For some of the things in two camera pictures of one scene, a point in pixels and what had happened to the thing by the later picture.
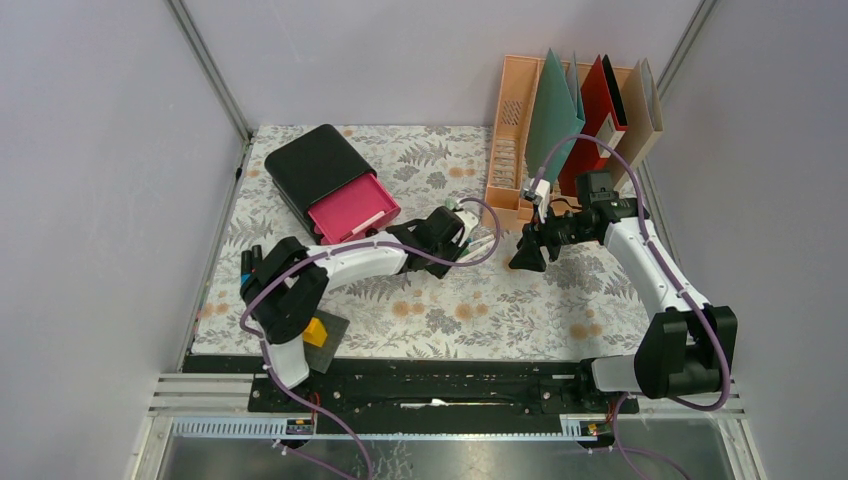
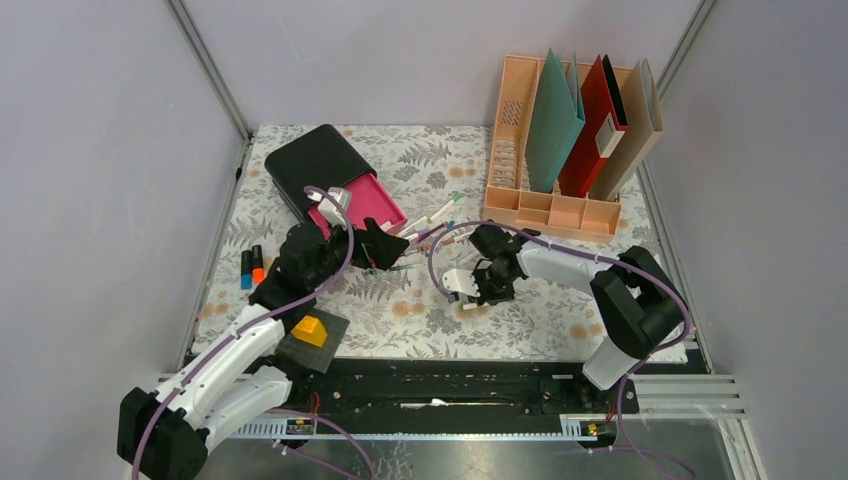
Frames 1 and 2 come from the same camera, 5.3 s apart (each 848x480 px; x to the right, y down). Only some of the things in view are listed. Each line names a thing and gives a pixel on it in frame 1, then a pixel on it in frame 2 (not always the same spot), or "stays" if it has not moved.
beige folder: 644,124 stays
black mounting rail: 423,385 stays
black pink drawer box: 330,186 stays
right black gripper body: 562,230 -> 493,286
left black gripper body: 451,251 -> 338,247
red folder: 605,116 stays
